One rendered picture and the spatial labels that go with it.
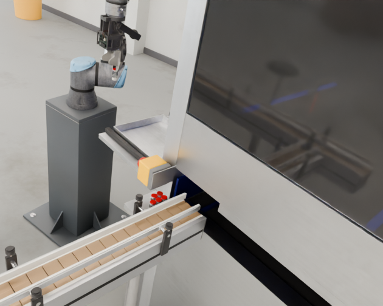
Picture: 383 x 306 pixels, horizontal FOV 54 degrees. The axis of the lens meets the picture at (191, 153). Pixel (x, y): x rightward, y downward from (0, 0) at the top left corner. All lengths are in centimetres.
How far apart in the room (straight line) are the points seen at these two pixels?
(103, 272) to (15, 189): 178
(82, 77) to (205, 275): 109
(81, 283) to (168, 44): 424
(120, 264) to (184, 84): 51
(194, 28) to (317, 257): 64
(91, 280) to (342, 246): 58
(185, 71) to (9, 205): 177
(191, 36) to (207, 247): 63
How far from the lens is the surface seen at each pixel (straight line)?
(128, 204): 123
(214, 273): 124
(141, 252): 102
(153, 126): 166
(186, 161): 114
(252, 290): 115
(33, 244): 233
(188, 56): 105
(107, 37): 143
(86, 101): 192
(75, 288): 96
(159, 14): 500
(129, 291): 124
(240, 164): 99
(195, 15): 102
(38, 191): 267
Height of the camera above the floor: 170
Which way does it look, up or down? 32 degrees down
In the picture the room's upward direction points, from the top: 12 degrees clockwise
